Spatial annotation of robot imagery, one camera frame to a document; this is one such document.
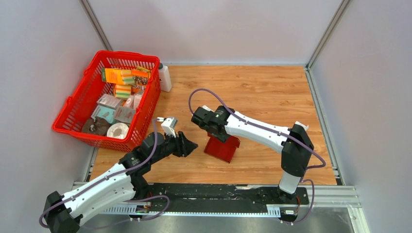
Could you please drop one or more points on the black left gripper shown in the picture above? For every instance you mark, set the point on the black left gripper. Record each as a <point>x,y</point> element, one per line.
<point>184,146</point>

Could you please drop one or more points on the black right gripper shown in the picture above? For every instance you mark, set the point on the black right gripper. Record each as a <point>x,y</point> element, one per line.
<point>223,137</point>

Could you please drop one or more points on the red paper box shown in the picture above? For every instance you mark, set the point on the red paper box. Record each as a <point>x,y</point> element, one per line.
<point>222,150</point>

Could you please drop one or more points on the small white paper piece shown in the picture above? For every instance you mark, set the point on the small white paper piece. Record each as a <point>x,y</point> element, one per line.
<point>305,127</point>

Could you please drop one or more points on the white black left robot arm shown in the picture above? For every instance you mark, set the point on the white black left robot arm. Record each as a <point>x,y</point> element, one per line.
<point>68,212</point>

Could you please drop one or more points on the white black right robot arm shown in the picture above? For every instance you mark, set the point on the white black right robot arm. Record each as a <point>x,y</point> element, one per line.
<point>225,129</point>

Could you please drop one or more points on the pink white box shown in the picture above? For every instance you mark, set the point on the pink white box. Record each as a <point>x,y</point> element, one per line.
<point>109,101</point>

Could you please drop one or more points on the orange green box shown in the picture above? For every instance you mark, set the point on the orange green box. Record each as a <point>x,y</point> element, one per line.
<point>117,76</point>

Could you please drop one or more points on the white plastic bottle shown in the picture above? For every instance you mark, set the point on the white plastic bottle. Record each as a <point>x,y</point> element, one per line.
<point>164,78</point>

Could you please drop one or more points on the white tape roll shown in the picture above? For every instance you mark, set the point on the white tape roll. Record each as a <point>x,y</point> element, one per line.
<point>118,131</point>

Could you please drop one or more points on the pink grey packet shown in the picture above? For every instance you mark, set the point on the pink grey packet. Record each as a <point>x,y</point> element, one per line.
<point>124,114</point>

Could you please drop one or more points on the orange snack packet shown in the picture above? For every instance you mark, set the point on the orange snack packet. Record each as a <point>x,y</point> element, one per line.
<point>141,77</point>

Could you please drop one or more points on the yellow green sponge pack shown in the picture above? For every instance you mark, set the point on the yellow green sponge pack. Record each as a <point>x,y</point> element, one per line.
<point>122,91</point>

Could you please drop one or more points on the red plastic basket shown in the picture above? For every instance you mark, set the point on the red plastic basket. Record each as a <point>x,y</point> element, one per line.
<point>79,107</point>

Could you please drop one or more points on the brown bag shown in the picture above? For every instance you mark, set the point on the brown bag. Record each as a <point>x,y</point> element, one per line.
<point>96,126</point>

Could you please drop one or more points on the teal white packet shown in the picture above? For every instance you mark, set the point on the teal white packet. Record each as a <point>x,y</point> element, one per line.
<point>105,113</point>

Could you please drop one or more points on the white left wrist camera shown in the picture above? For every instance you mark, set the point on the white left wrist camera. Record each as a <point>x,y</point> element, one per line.
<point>168,125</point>

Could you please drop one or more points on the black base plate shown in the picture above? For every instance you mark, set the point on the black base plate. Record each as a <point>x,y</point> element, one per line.
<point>223,198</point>

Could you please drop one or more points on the right aluminium frame post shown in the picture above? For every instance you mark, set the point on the right aluminium frame post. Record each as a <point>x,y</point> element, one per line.
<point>328,32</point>

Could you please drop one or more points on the aluminium frame post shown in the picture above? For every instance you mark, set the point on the aluminium frame post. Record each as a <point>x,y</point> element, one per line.
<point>328,32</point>
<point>88,9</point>

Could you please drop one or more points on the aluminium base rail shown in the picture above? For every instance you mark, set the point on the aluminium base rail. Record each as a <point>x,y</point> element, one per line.
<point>336,202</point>

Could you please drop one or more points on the left aluminium frame post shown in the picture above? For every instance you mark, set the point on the left aluminium frame post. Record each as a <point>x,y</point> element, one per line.
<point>88,9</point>

